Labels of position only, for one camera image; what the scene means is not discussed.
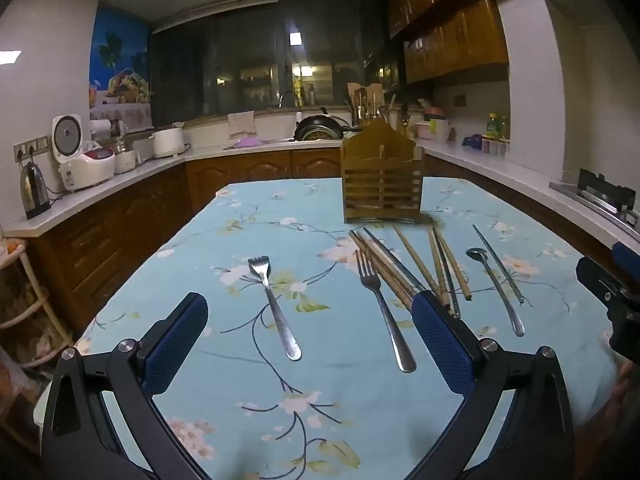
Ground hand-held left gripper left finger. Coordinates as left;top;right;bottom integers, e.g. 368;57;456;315
41;291;221;480

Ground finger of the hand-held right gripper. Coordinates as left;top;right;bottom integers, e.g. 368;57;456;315
612;241;640;273

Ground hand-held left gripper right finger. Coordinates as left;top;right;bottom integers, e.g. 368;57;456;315
405;290;576;480

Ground steel fork with long tines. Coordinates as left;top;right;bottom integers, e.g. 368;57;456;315
356;249;417;373

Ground metal chopstick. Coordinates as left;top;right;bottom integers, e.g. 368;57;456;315
472;224;525;304
362;227;428;293
432;227;461;318

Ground steel spoon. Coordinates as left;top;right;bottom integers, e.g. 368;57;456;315
466;247;526;337

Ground wooden slatted utensil holder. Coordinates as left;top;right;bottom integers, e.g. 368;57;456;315
341;120;426;223

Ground person's right hand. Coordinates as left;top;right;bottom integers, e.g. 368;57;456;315
612;360;640;413

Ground gas stove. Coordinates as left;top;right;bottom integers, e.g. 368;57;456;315
549;167;640;233

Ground steel fork with flat tines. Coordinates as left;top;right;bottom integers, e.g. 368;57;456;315
247;255;303;362

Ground wooden base cabinets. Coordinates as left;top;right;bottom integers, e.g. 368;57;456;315
27;146;621;333

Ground blue floral tablecloth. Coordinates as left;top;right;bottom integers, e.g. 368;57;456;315
75;177;618;480

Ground white shelf rack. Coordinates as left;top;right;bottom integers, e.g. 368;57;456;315
0;237;73;361

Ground yellow bottle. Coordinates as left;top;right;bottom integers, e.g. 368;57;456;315
486;112;511;141

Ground small white pot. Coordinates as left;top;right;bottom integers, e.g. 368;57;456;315
114;147;140;175

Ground white electric cooker pot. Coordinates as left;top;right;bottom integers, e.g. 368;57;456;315
150;127;187;158

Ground white rice cooker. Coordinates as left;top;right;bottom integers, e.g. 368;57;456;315
51;114;117;192

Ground steel electric kettle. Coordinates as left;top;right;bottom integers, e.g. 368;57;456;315
19;160;52;220

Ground pink plastic basin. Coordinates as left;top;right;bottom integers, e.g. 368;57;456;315
414;105;453;143

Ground beige hanging towel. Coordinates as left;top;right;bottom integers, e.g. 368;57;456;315
227;111;257;140

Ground black wok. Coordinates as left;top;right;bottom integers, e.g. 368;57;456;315
293;114;351;142

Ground countertop utensil rack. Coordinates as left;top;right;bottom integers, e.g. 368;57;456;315
346;81;388;128

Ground dark glass window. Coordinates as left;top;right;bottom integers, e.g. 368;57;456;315
150;0;401;128

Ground wooden upper cabinets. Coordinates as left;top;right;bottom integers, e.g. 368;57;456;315
385;0;511;86

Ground wall socket strip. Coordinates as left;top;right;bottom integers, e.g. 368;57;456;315
13;136;51;162

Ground beach and fruit wall poster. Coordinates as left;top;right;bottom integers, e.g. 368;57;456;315
89;6;152;120

